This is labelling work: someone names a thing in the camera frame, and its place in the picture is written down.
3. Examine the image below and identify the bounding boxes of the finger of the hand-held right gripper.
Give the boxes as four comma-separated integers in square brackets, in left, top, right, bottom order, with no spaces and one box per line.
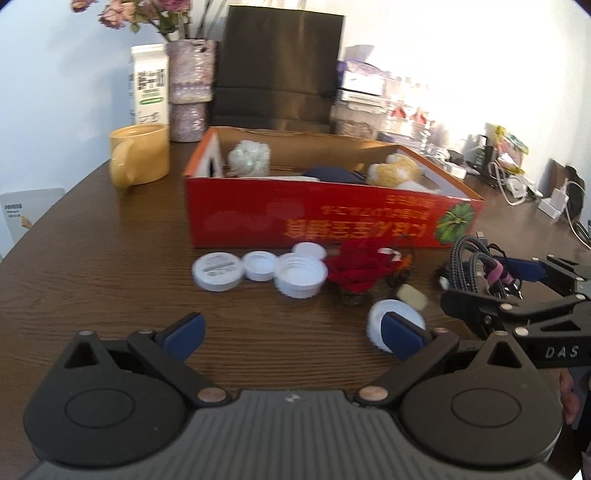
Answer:
[501,254,591,297]
[440,288,591,339]

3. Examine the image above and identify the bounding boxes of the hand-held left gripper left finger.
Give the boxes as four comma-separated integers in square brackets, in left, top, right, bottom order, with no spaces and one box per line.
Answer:
[65,312,233,408]

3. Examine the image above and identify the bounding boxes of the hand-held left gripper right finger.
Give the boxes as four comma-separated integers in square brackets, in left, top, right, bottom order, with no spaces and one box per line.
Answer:
[355,311,525,408]

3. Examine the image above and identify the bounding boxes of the white round pad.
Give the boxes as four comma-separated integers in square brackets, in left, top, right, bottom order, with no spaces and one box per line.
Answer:
[366,299,426,355]

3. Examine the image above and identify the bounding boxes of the small cream plastic block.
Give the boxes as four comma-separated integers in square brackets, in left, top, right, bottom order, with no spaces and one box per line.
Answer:
[396,284,428,309]

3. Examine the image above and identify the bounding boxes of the braided black cable bundle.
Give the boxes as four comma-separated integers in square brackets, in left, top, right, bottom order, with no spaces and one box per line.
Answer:
[438,234,525,302]

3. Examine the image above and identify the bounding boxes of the white labelled lid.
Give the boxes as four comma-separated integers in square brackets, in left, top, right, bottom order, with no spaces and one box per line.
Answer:
[192,251,244,292]

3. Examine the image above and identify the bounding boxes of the red artificial rose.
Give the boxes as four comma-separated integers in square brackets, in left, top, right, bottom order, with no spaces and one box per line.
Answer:
[324,237,416,305]

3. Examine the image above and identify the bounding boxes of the large white threaded lid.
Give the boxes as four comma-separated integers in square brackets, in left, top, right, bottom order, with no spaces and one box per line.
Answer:
[274,253,328,300]

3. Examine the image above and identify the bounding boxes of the red cardboard box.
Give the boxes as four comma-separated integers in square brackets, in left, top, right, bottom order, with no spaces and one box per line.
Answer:
[182,127,485,250]

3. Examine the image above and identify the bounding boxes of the yellow white plush toy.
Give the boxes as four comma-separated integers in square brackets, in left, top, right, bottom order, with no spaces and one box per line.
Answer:
[367,154,440,191]

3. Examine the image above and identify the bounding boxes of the purple cloth pouch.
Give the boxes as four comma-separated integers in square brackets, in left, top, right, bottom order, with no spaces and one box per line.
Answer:
[302,167,369,185]

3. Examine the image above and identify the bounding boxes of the iridescent plastic bag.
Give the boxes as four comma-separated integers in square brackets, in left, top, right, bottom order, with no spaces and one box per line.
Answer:
[226,140,271,177]

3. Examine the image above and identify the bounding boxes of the person's right hand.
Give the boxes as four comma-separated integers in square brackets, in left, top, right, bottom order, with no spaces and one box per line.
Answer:
[558,369,581,428]

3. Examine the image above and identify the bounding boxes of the white charging dock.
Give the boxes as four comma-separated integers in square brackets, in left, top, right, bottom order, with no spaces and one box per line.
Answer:
[538,187,571,221]

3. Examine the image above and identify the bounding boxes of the black charger stand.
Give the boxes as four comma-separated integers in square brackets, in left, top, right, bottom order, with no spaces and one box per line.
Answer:
[462,134,497,178]

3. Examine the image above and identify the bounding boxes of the yellow green snack packet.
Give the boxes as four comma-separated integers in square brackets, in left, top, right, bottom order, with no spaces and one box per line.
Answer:
[494,124,530,175]

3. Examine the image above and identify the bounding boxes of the yellow ceramic mug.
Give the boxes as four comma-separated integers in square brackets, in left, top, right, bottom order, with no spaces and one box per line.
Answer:
[109,124,171,189]

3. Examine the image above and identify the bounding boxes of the pack of water bottles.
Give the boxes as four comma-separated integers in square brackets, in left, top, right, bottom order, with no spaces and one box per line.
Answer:
[379,74,445,153]

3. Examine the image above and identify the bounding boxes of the clear box of seeds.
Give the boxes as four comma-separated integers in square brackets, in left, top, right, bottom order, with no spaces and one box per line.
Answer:
[330,105,384,139]

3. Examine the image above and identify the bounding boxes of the flat white labelled box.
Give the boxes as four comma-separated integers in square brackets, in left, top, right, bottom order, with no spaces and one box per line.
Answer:
[335,90,387,110]

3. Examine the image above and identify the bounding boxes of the speckled purple vase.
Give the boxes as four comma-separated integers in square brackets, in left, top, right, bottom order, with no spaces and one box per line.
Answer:
[165,39,218,143]

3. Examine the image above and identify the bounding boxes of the white milk carton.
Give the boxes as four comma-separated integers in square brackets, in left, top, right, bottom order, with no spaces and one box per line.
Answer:
[128,44,169,126]

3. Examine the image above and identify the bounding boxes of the purple tissue pack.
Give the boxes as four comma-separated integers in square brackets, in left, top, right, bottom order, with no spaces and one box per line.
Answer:
[337,45,392,97]

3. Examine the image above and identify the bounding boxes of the black paper bag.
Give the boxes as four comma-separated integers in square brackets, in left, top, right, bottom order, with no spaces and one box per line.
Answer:
[210,6,346,134]

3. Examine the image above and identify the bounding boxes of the dried pink rose bouquet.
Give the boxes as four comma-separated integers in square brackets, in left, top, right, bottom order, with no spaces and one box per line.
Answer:
[70,0,218,40]

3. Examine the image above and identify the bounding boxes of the thin white charging cable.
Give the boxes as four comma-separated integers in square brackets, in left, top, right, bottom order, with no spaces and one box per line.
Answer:
[566,180,591,247]

